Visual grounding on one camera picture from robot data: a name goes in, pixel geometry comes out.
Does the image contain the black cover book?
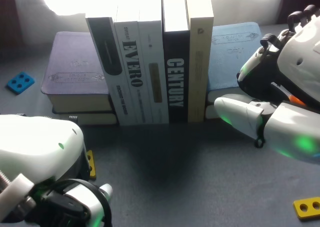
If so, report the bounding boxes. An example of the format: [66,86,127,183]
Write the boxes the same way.
[161,0,192,124]

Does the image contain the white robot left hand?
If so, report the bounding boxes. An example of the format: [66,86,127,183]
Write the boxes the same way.
[0,113,114,227]

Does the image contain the grey table cloth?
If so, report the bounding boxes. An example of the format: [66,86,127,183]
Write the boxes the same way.
[0,21,320,227]

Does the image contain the white book with gold label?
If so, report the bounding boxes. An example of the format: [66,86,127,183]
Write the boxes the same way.
[137,19,171,125]

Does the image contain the cream paperback book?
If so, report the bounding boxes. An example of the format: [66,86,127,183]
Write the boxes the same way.
[184,0,215,124]

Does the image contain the white book with black label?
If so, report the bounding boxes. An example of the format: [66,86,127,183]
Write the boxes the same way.
[85,16,131,126]

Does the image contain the book beneath purple book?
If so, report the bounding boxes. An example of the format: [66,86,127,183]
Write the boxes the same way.
[51,107,119,127]

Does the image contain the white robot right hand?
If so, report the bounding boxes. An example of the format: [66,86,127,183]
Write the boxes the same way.
[213,3,320,165]

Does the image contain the blue grey notebook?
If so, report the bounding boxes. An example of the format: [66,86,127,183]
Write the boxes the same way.
[206,21,262,106]

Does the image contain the purple leather-look book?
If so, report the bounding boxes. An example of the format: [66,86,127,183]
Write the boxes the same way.
[40,31,112,113]

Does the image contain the blue four-hole block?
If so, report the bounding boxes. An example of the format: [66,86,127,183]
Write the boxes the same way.
[5,71,36,96]

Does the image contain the yellow two-hole block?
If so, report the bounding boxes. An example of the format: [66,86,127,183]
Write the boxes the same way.
[292,196,320,222]
[85,149,98,181]

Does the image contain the white EVERO book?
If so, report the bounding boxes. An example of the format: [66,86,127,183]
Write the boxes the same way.
[113,4,154,126]

